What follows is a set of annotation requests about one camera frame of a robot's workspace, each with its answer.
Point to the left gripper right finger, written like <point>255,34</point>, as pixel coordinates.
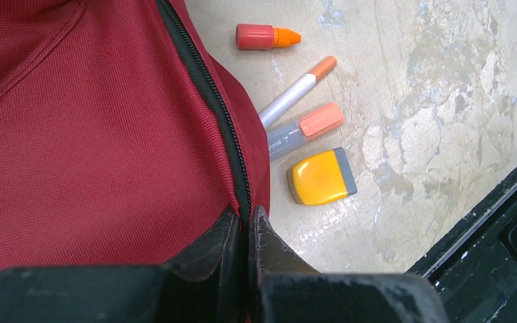
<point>285,288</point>

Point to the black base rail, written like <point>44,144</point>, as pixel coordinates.
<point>473,268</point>

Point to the white orange marker pen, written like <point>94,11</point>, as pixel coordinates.
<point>283,102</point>

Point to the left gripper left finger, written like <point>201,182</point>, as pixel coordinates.
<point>200,284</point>

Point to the grey orange highlighter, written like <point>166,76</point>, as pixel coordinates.
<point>293,135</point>

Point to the red orange crayon marker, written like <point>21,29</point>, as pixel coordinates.
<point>264,37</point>

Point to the red student backpack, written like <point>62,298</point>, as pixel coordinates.
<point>121,138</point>

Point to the yellow grey correction tape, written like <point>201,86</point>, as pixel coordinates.
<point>322,178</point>

